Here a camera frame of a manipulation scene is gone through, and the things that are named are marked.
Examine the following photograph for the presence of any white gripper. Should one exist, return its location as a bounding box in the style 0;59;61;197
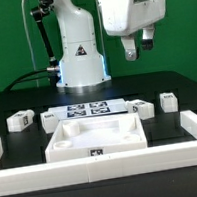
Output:
100;0;166;61

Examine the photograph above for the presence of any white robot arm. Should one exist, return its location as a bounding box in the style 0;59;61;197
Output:
31;0;166;93

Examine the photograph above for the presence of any black cable bundle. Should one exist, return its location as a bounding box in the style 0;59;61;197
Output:
2;66;62;93

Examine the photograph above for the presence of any white front fence wall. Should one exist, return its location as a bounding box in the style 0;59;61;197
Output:
0;141;197;196

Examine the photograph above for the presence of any white marker base plate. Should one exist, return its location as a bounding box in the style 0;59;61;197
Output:
49;98;126;120

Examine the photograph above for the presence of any white thin cable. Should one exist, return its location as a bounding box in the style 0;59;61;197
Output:
20;0;41;89

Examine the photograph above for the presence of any white square tabletop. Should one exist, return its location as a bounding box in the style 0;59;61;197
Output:
45;113;148;163

